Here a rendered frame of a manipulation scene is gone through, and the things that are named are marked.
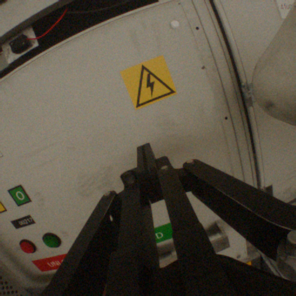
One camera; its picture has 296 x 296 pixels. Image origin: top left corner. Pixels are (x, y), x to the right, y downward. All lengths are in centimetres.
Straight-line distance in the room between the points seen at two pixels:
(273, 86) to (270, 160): 31
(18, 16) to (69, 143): 37
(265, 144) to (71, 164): 46
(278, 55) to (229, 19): 22
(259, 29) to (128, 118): 39
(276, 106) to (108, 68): 23
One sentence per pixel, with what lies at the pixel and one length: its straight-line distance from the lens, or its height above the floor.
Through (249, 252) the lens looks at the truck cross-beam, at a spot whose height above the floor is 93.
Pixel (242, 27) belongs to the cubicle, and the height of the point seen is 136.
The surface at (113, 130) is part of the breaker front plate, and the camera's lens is 22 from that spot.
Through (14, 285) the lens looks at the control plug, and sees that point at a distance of 43.
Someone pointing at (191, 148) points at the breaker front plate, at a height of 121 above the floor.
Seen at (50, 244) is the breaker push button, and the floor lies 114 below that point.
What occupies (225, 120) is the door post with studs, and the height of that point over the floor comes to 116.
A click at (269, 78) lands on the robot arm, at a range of 28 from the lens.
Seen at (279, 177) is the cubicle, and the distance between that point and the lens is 60.
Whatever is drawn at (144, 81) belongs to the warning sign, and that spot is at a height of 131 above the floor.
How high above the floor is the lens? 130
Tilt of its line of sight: 17 degrees down
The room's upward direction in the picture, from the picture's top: 23 degrees counter-clockwise
